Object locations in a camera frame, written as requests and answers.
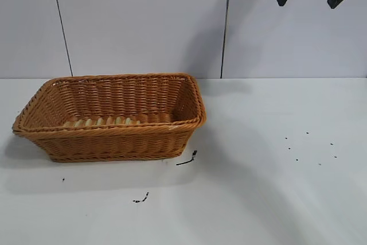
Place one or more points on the long striped bread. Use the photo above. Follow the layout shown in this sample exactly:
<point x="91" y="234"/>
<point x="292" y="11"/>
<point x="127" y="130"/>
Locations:
<point x="100" y="122"/>

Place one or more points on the brown wicker basket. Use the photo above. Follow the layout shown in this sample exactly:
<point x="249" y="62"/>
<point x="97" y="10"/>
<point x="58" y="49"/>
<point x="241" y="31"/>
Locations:
<point x="114" y="141"/>

